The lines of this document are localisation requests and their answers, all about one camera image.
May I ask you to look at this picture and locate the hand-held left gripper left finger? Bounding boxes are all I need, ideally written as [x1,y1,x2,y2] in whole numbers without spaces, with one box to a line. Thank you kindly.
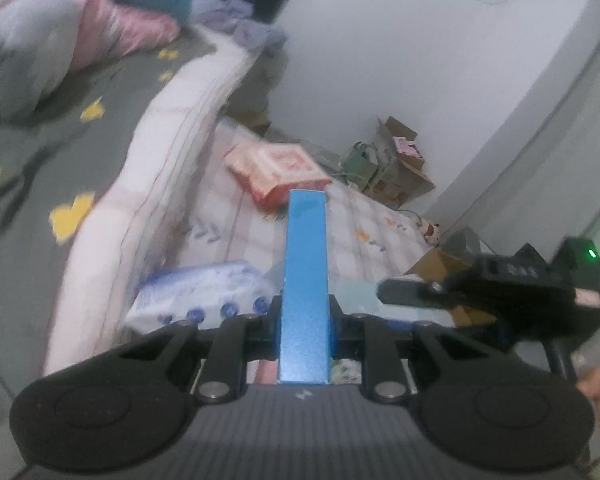
[115,189,306,406]

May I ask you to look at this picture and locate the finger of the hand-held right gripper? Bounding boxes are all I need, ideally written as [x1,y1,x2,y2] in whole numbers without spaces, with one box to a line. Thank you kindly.
[377,277,461,311]

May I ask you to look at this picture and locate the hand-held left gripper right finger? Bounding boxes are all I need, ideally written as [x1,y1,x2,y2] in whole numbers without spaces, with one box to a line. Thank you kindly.
[305,189,488,406]

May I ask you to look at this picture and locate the brown cardboard box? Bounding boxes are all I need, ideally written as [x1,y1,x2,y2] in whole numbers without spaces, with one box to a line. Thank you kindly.
[405,247,496,328]

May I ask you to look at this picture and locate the blue white tissue pack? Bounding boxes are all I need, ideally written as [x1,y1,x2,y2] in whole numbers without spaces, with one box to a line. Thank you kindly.
[125,260,276,333]

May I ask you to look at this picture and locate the small plush toy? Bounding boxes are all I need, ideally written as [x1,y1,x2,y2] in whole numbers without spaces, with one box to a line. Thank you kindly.
[420,217,443,246]

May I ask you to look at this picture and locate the plaid floor mattress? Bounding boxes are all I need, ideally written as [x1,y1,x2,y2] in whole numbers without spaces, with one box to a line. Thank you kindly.
[170,117,441,381]

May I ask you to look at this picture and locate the open cardboard box with clutter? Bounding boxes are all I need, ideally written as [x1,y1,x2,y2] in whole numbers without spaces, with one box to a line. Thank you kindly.
[370,116,436,206]

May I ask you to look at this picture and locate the pink tissue packet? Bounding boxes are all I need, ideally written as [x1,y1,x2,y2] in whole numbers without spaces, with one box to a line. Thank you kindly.
[224,142,333,210]

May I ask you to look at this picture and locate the green bag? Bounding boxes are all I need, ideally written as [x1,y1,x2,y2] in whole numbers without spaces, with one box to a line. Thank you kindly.
[342,141,381,186]

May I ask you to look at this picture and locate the white quilted mattress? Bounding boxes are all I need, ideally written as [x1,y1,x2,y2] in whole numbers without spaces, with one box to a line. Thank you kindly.
[45,27,261,376]

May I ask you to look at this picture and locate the bed with grey sheet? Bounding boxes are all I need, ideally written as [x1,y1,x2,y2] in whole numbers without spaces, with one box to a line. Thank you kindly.
[0,27,221,426]

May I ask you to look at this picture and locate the purple clothes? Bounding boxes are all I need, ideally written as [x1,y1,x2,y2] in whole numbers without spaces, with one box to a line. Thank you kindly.
[192,0,288,51]

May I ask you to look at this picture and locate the pink quilt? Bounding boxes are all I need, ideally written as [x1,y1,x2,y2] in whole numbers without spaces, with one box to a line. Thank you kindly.
[0,0,181,76]

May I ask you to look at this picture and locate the grey pillow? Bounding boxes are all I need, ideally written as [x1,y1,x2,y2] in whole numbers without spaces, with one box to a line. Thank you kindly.
[0,0,88,121]

